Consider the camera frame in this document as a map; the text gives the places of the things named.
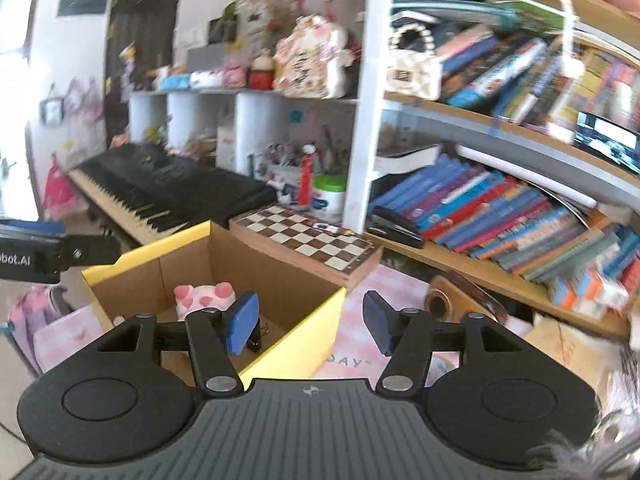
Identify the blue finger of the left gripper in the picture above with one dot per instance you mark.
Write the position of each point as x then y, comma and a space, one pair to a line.
76, 251

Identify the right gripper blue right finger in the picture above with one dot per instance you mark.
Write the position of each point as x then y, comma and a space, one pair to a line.
406, 337

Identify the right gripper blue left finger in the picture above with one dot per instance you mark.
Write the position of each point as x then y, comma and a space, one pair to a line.
214, 335

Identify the pink plush pig toy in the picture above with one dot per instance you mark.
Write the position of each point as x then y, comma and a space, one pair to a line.
192, 298

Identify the black binder clip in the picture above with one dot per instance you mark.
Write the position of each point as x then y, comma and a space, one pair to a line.
254, 341

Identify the pink checkered tablecloth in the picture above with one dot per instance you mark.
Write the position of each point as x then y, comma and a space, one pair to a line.
365, 333

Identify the brown retro radio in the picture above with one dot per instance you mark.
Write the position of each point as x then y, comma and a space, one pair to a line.
451, 297

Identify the black electronic keyboard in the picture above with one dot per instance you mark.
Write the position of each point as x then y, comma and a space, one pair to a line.
144, 194

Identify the wooden chess board box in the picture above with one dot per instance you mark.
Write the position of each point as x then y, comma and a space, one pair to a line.
339, 256

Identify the black stapler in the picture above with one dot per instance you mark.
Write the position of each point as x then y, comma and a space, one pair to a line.
392, 226

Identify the white green lid jar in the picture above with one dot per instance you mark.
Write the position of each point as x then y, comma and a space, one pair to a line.
328, 193

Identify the red tassel ornament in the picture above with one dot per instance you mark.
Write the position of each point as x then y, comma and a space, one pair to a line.
306, 175

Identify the orange white medicine box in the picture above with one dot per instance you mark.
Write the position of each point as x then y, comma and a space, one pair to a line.
589, 293

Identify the red round doll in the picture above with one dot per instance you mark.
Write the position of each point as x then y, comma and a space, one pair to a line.
261, 74

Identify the white quilted pearl handbag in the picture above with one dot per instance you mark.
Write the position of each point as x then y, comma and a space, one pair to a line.
413, 68

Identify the smartphone on shelf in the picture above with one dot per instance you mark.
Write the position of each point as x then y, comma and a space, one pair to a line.
608, 141

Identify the pink cat ornament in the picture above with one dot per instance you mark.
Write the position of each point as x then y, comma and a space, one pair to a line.
313, 60

